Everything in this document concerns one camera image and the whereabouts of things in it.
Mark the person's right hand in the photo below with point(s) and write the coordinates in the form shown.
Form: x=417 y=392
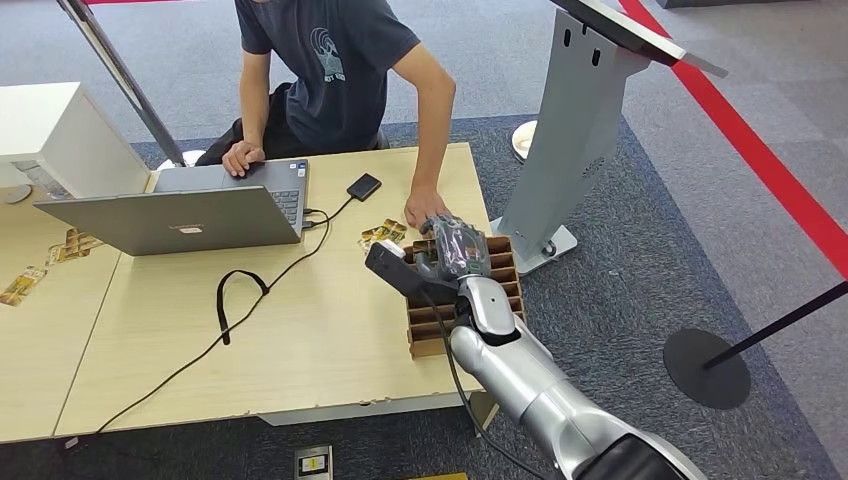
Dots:
x=242 y=158

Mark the person's left hand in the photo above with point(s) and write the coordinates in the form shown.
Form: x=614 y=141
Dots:
x=424 y=205

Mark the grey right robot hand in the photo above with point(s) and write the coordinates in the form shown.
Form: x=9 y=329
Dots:
x=460 y=248

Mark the printed green gold card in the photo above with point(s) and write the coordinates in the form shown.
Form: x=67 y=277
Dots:
x=424 y=250

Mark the person's right forearm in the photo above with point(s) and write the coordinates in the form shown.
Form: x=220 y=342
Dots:
x=253 y=112

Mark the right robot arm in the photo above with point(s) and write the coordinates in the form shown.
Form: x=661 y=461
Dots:
x=530 y=384

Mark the person's left forearm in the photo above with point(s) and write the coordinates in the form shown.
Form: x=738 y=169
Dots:
x=434 y=146

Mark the black card reader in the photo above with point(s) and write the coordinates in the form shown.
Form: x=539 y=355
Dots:
x=364 y=187

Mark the person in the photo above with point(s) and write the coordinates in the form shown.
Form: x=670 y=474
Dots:
x=331 y=86

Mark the white round pole base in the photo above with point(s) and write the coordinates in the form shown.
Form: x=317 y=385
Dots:
x=189 y=158

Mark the wooden slotted organizer box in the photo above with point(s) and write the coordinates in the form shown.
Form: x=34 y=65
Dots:
x=430 y=331

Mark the silver laptop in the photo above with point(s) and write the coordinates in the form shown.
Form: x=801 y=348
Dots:
x=172 y=222

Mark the white round floor base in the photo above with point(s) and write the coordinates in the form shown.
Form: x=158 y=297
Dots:
x=522 y=140

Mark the metal pole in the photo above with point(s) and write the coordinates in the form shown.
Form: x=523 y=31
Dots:
x=122 y=83

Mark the grey kiosk stand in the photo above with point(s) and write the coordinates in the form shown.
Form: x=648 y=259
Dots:
x=570 y=132

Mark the white cabinet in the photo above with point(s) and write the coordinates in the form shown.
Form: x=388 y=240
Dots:
x=66 y=132

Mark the yellow floor item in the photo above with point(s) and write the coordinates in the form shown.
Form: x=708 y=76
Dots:
x=437 y=476

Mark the grey round disc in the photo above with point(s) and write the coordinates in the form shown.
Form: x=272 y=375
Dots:
x=14 y=193

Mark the small floor socket box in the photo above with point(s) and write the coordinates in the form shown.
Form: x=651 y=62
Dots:
x=313 y=462

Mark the black round stanchion base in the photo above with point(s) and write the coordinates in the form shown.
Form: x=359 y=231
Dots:
x=705 y=371

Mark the red floor tape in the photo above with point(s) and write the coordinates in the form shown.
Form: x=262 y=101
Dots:
x=762 y=159

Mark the black stanchion pole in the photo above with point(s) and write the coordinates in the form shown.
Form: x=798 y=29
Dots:
x=775 y=324

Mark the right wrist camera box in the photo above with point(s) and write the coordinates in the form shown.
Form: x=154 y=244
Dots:
x=397 y=268

